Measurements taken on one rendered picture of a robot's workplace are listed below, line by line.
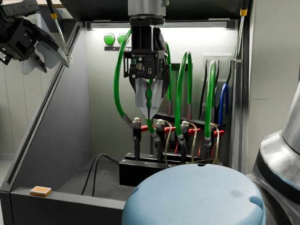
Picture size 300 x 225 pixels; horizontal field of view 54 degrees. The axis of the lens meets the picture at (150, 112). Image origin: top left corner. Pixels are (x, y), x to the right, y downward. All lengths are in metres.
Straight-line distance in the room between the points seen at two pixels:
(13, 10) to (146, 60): 0.31
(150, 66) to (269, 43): 0.49
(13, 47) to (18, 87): 2.84
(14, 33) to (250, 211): 0.57
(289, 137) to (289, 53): 0.70
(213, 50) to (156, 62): 0.63
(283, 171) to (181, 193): 0.09
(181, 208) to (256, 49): 0.78
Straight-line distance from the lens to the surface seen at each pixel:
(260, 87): 0.95
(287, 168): 0.29
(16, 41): 0.68
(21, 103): 3.54
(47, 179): 1.14
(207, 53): 1.19
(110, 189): 1.17
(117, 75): 0.80
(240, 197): 0.25
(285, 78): 0.97
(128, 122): 0.90
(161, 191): 0.26
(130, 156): 1.07
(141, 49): 0.57
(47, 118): 1.09
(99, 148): 1.41
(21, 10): 0.73
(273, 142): 0.32
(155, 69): 0.59
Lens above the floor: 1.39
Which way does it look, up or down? 14 degrees down
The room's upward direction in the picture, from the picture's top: straight up
